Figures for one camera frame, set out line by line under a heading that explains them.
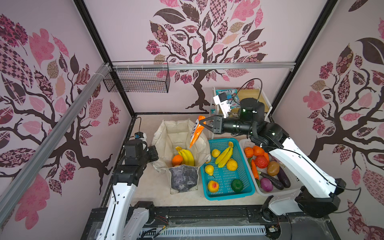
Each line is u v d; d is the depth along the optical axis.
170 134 0.92
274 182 0.81
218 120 0.48
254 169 0.87
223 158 0.92
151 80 0.79
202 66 0.93
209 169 0.85
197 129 0.56
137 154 0.55
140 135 0.64
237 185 0.79
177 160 0.85
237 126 0.48
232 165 0.85
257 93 0.89
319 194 0.39
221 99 0.51
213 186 0.78
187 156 0.90
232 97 0.50
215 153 0.92
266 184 0.78
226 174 0.88
